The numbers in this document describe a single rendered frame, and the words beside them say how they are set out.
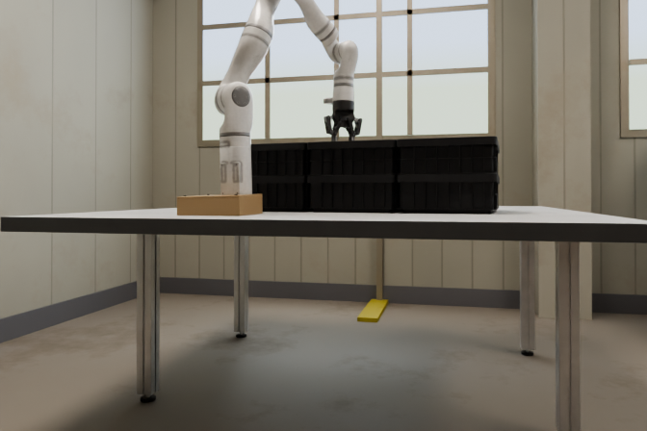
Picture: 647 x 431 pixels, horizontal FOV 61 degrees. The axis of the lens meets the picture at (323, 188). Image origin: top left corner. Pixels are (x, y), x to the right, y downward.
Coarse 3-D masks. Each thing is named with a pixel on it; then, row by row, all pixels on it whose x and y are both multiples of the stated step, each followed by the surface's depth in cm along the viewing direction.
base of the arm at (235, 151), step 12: (228, 144) 158; (240, 144) 158; (228, 156) 158; (240, 156) 158; (228, 168) 158; (240, 168) 158; (228, 180) 158; (240, 180) 158; (228, 192) 158; (240, 192) 158
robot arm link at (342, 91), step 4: (336, 88) 184; (340, 88) 184; (344, 88) 183; (348, 88) 184; (352, 88) 185; (336, 92) 184; (340, 92) 183; (344, 92) 183; (348, 92) 183; (352, 92) 185; (332, 96) 186; (336, 96) 184; (340, 96) 183; (344, 96) 183; (348, 96) 183; (352, 96) 185; (324, 100) 190; (328, 100) 190; (332, 100) 186; (336, 100) 184; (352, 100) 185
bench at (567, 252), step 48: (144, 240) 200; (240, 240) 289; (480, 240) 118; (528, 240) 116; (576, 240) 113; (624, 240) 111; (144, 288) 200; (240, 288) 289; (528, 288) 257; (576, 288) 166; (144, 336) 199; (240, 336) 289; (528, 336) 257; (576, 336) 166; (144, 384) 199; (576, 384) 166
